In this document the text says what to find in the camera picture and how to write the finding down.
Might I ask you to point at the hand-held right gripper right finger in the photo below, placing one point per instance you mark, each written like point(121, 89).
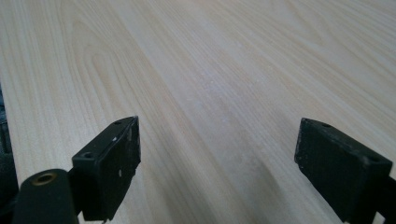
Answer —
point(336, 168)

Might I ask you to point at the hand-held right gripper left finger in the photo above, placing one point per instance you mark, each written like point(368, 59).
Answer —
point(106, 168)

